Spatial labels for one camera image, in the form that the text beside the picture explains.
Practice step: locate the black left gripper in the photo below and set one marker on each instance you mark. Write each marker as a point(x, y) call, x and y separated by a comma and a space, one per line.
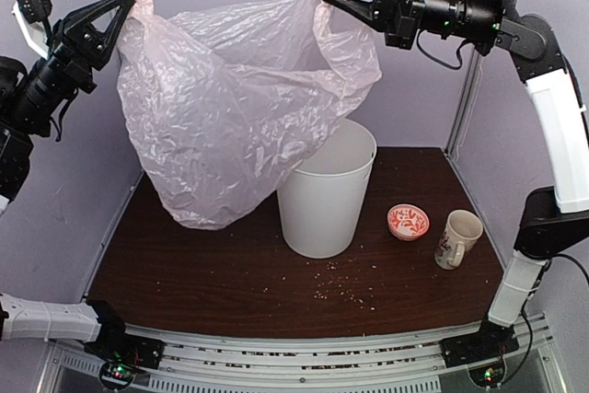
point(76, 52)

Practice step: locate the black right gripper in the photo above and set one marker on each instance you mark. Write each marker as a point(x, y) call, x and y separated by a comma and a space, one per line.
point(391, 6)

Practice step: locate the translucent pink plastic bag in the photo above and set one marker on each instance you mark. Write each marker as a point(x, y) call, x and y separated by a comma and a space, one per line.
point(222, 105)

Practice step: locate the white plastic trash bin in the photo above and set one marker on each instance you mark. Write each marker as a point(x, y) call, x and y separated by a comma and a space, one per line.
point(321, 201)

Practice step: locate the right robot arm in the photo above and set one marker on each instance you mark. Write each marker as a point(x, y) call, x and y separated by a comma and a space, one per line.
point(555, 218)

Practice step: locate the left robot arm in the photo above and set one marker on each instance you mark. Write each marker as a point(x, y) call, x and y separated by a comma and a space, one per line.
point(95, 324)

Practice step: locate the red patterned ceramic bowl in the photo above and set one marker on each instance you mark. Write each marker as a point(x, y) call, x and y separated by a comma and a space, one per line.
point(407, 222)

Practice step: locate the cream patterned ceramic mug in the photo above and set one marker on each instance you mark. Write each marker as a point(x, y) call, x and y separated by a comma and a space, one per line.
point(462, 230)

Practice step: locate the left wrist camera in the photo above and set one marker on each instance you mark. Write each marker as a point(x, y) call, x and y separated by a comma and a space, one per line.
point(32, 17)

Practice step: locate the right aluminium frame post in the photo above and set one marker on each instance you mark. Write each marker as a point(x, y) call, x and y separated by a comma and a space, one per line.
point(467, 99)

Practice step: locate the front aluminium rail base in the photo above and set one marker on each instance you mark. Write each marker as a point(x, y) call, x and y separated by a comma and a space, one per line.
point(404, 362)

